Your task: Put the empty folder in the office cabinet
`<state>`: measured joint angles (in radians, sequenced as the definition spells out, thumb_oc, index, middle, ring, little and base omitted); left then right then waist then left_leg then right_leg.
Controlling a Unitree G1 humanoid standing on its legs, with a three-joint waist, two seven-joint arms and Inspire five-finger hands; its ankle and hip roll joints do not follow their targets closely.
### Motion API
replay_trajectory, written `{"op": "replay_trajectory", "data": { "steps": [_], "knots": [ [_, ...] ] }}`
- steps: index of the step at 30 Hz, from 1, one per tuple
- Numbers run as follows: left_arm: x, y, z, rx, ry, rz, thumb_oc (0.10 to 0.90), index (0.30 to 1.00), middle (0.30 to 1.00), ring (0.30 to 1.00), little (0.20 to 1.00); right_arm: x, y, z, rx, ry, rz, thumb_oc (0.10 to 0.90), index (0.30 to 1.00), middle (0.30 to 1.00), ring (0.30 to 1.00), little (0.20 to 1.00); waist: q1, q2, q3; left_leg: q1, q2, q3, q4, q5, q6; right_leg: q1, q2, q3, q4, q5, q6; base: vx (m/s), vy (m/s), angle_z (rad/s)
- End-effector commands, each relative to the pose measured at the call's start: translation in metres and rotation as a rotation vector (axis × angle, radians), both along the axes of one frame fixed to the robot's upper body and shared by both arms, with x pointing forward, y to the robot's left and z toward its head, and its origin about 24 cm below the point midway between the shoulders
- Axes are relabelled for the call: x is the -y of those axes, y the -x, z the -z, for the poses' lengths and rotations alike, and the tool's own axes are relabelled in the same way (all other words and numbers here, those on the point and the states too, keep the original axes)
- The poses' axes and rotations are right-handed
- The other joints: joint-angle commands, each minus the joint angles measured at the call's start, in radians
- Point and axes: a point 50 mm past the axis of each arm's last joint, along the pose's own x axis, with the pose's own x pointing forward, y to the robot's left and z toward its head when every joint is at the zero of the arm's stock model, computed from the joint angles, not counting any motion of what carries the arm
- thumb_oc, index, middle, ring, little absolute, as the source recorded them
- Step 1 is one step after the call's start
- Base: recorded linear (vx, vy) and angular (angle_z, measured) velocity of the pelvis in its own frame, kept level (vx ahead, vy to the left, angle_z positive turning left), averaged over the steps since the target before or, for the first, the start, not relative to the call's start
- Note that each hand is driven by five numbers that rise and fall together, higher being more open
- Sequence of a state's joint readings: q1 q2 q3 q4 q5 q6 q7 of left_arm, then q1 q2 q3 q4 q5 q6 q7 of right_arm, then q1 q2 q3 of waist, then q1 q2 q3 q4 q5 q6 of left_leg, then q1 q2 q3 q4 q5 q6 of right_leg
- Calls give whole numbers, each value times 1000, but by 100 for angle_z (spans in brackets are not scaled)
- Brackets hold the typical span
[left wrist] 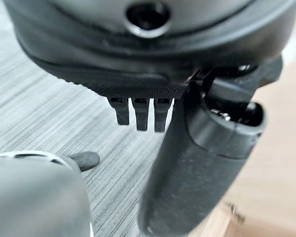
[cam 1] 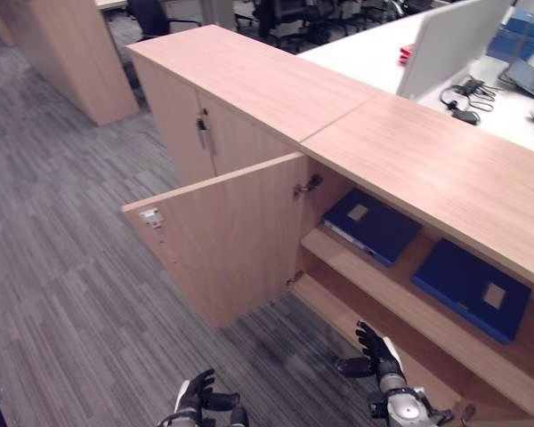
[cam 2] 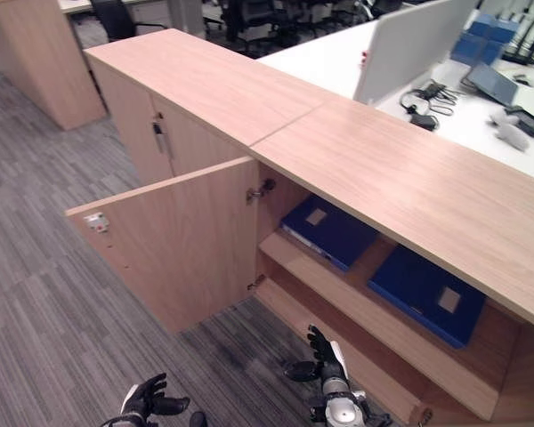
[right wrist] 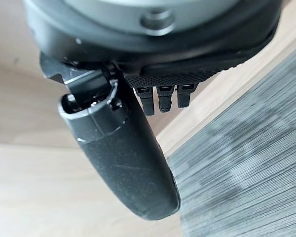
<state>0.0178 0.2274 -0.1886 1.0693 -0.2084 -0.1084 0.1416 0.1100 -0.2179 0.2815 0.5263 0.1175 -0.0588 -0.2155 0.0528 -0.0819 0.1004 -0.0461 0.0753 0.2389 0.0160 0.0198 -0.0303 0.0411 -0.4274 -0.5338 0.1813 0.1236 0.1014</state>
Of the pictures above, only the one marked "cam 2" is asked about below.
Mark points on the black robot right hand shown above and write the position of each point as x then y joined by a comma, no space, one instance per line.
329,362

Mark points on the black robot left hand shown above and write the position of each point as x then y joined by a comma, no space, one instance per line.
153,402

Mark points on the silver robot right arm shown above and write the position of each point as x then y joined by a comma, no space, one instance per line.
342,409

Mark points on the wooden cabinet shelf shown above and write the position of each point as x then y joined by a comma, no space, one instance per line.
338,293

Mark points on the blue folder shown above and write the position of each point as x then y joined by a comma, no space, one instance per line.
418,284
334,233

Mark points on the wooden cabinet door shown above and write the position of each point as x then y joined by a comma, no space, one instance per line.
182,240

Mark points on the open wooden office cabinet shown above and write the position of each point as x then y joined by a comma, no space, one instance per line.
405,178

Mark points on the black cabinet key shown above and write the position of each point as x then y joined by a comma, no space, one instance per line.
157,126

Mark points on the closed wooden office cabinet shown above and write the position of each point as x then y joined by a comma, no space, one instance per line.
204,80

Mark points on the black office chair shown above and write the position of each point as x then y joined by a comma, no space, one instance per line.
115,20
258,20

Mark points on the tall wooden cabinet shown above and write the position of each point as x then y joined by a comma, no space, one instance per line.
35,58

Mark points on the dark robot body part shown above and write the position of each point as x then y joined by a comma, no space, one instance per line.
198,420

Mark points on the metal door hinge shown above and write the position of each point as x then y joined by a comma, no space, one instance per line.
256,282
259,191
426,415

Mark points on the white door lock latch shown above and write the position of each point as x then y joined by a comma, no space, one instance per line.
95,222

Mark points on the black power adapter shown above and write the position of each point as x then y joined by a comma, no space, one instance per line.
424,121

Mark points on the white crumpled tissue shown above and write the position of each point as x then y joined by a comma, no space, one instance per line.
512,133

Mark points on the red divider clamp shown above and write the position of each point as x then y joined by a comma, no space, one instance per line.
364,58

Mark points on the black flat device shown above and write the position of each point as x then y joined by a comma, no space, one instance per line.
531,122

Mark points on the grey laptop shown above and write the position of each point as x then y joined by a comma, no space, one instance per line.
491,84

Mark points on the white desk divider panel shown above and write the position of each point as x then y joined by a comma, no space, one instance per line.
405,49

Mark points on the small black desk item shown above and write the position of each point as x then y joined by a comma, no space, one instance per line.
521,78

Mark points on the blue storage boxes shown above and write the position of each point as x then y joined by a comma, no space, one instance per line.
485,40

